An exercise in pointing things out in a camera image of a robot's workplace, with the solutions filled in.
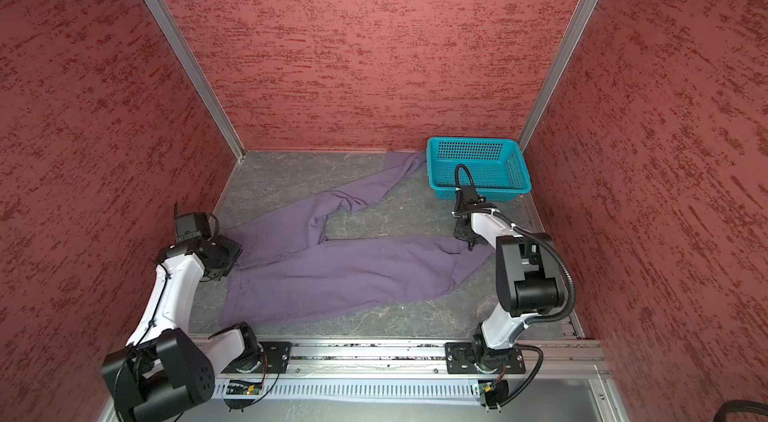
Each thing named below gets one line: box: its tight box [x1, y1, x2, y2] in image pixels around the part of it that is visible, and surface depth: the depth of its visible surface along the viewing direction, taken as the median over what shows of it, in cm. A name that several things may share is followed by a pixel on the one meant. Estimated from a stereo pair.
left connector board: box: [226, 384, 263, 395], surface depth 72 cm
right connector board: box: [478, 379, 509, 408], surface depth 72 cm
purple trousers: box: [222, 150, 495, 325], surface depth 91 cm
